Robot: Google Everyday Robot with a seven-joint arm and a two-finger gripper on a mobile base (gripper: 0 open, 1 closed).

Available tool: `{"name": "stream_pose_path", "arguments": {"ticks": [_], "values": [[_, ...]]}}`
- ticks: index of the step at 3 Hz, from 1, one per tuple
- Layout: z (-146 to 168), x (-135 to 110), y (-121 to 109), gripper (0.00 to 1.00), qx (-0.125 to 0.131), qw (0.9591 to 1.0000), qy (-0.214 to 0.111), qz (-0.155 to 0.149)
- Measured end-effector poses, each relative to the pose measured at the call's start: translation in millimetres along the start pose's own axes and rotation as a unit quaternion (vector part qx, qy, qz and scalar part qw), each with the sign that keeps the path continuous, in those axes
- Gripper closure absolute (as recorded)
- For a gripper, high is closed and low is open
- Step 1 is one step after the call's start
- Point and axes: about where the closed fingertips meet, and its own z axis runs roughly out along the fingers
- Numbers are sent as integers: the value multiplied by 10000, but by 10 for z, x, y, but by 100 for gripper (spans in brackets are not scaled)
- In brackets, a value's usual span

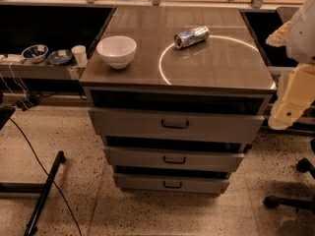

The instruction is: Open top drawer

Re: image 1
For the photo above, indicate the white paper cup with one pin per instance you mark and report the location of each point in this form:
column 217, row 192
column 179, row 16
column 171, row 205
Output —
column 79, row 52

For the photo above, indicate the grey drawer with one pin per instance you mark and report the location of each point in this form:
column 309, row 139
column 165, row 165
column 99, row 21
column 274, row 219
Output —
column 173, row 159
column 170, row 183
column 167, row 125

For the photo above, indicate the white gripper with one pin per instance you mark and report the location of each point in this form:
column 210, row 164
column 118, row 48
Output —
column 302, row 36

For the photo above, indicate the white bowl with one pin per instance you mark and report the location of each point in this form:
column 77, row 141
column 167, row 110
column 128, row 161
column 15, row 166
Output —
column 117, row 51

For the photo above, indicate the dark blue shallow dish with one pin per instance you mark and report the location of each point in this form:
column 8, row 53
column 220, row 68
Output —
column 60, row 57

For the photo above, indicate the black office chair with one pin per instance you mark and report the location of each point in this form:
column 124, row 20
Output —
column 303, row 166

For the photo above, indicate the low grey side shelf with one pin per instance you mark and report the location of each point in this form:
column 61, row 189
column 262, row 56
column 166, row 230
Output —
column 32, row 71

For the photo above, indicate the blue patterned bowl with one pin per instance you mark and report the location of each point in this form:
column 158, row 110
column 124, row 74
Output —
column 35, row 53

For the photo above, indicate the grey middle drawer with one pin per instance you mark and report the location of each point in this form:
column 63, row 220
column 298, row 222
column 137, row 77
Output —
column 173, row 159

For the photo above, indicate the white power strip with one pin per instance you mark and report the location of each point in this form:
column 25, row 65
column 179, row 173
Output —
column 11, row 58

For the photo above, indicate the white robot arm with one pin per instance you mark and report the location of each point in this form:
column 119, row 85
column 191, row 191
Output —
column 300, row 39

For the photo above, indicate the grey drawer cabinet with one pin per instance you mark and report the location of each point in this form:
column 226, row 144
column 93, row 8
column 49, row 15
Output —
column 224, row 74

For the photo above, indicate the grey top drawer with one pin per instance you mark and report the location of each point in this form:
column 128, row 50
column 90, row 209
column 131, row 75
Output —
column 167, row 125

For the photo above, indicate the crushed silver blue can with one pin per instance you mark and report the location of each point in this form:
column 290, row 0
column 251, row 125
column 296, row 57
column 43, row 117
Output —
column 191, row 37

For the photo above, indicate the grey bottom drawer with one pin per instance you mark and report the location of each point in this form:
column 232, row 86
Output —
column 170, row 183

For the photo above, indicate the black stand leg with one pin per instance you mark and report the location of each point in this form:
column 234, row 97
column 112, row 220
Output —
column 33, row 188

